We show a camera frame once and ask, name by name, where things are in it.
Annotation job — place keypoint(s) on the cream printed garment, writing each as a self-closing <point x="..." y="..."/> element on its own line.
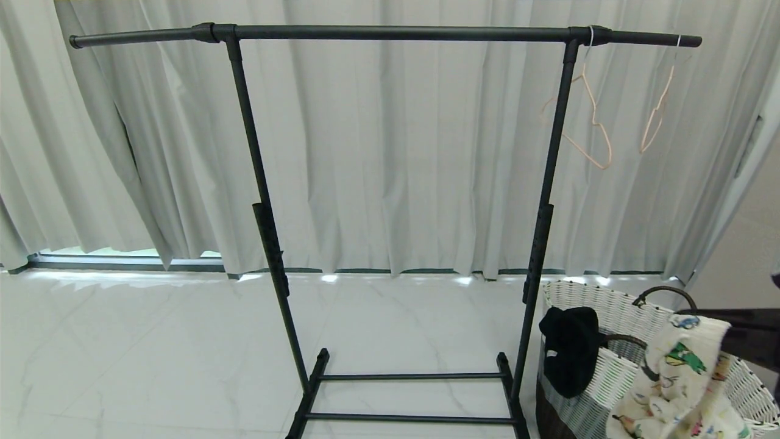
<point x="676" y="390"/>

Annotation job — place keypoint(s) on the black clothes rack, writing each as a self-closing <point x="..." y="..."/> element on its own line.
<point x="396" y="32"/>

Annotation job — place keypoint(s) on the pink clothes hanger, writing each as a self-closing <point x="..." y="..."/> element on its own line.
<point x="666" y="85"/>
<point x="604" y="167"/>

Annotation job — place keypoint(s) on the white laundry basket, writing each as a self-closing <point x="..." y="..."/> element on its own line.
<point x="609" y="378"/>

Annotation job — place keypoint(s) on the white curtain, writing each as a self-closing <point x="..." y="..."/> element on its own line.
<point x="49" y="152"/>
<point x="396" y="152"/>

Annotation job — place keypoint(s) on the black garment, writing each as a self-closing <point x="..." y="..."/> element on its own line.
<point x="570" y="353"/>

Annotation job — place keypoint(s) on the window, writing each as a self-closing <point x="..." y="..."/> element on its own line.
<point x="109" y="261"/>

